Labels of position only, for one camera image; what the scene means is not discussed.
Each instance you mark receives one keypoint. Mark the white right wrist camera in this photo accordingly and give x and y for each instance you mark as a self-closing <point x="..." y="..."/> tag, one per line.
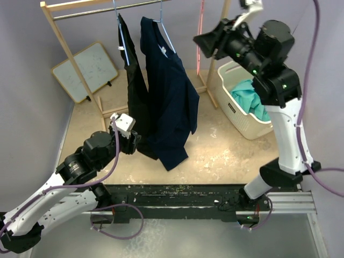
<point x="250" y="9"/>

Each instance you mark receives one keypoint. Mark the aluminium frame rail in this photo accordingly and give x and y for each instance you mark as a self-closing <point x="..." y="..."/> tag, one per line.
<point x="190" y="221"/>

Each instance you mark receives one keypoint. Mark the wooden clothes rack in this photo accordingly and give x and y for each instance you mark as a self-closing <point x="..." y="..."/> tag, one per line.
<point x="181" y="19"/>

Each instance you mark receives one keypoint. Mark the light blue hanger left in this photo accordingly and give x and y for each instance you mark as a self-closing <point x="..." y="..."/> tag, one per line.
<point x="120" y="29"/>

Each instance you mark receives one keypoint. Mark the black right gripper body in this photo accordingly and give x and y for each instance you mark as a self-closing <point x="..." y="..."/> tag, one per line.
<point x="234" y="43"/>

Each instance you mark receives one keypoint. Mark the teal t shirt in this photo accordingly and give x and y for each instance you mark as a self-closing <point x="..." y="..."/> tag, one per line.
<point x="245" y="95"/>

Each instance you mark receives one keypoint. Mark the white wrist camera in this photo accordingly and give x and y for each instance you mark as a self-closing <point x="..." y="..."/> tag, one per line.
<point x="250" y="9"/>
<point x="123" y="122"/>

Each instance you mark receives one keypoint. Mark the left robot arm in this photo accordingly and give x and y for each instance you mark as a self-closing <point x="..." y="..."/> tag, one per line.
<point x="69" y="191"/>

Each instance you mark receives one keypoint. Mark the small whiteboard yellow frame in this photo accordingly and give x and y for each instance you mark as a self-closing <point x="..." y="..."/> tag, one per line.
<point x="96" y="67"/>

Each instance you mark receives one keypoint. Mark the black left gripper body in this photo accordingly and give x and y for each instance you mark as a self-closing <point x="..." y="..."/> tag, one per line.
<point x="126" y="145"/>

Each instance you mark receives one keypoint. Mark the black hanging garment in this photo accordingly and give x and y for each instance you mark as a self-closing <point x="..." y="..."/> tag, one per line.
<point x="137" y="95"/>

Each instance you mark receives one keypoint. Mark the navy blue t shirt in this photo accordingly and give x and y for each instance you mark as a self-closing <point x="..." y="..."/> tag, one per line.
<point x="172" y="99"/>

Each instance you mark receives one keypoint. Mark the light blue hanger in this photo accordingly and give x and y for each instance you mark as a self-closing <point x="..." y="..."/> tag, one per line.
<point x="165" y="29"/>
<point x="120" y="29"/>

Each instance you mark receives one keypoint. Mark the light blue hanger right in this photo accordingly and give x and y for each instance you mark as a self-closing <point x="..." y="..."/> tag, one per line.
<point x="165" y="29"/>

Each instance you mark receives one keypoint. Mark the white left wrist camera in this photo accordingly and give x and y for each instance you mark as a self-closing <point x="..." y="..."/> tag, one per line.
<point x="123" y="122"/>

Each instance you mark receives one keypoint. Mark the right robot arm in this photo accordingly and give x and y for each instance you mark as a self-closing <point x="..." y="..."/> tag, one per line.
<point x="280" y="92"/>

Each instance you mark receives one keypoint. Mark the cream perforated laundry basket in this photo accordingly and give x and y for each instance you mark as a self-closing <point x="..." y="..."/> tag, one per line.
<point x="230" y="74"/>

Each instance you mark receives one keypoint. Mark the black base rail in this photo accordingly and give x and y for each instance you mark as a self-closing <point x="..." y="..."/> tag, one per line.
<point x="224" y="202"/>

